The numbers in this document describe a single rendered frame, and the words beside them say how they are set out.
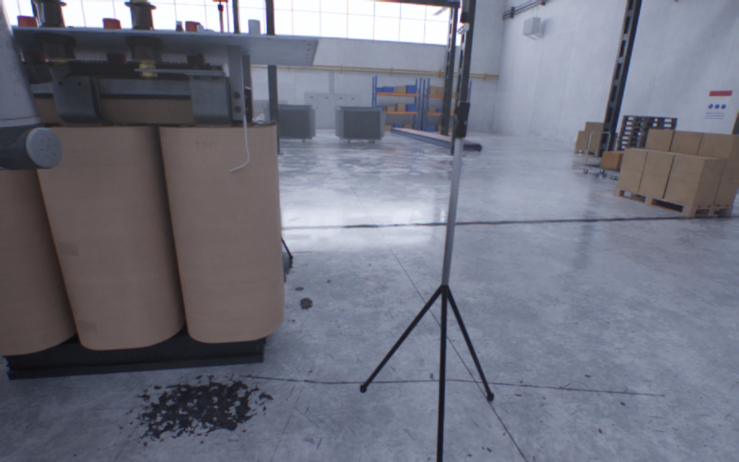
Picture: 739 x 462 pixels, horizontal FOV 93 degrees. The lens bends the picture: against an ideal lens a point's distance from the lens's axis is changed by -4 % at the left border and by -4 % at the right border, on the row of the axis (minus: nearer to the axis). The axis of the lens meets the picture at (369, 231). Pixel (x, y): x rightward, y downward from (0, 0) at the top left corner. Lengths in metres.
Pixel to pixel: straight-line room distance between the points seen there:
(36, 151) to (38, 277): 0.76
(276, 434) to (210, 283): 0.62
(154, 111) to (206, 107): 0.23
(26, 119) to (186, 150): 0.45
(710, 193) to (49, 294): 6.54
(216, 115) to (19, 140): 0.56
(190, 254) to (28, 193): 0.62
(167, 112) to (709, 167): 5.90
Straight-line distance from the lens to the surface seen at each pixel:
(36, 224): 1.84
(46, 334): 1.97
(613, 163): 8.79
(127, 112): 1.65
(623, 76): 13.46
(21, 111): 1.25
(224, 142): 1.42
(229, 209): 1.46
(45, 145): 1.25
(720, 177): 6.42
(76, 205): 1.63
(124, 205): 1.58
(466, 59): 10.73
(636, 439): 1.86
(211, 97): 1.45
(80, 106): 1.60
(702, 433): 2.05
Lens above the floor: 1.15
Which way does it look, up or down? 18 degrees down
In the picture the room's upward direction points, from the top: 2 degrees clockwise
